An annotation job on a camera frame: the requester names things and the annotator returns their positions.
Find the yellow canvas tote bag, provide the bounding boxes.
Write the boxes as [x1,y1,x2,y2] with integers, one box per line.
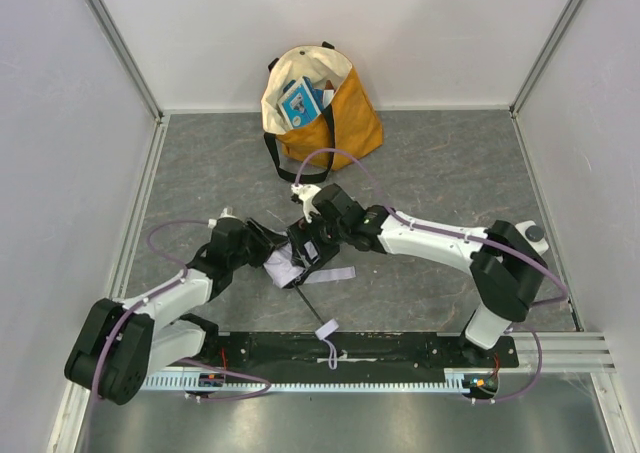
[261,42,384,184]

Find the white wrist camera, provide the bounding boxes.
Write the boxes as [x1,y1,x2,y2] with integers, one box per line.
[207,206,243,229]
[291,184,321,223]

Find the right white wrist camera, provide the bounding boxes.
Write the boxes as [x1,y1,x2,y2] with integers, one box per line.
[291,184,321,223]

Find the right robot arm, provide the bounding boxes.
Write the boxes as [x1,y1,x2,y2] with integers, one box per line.
[290,184,549,351]

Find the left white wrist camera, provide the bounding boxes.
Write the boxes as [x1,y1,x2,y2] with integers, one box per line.
[207,206,243,229]

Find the blue boxed item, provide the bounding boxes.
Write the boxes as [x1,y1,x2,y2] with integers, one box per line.
[278,76,321,129]

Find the white card in bag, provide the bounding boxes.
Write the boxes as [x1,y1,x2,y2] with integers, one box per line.
[322,89,335,108]

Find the light blue cable duct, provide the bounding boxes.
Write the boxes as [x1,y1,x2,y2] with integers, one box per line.
[141,368,470,394]

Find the lavender folding umbrella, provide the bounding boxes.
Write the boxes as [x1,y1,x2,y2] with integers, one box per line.
[263,243,356,371]

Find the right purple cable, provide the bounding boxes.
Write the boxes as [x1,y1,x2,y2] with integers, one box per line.
[294,148,570,405]

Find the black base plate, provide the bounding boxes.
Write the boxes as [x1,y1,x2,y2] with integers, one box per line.
[194,332,519,384]

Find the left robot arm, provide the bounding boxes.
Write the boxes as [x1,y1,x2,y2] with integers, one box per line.
[64,215,288,405]

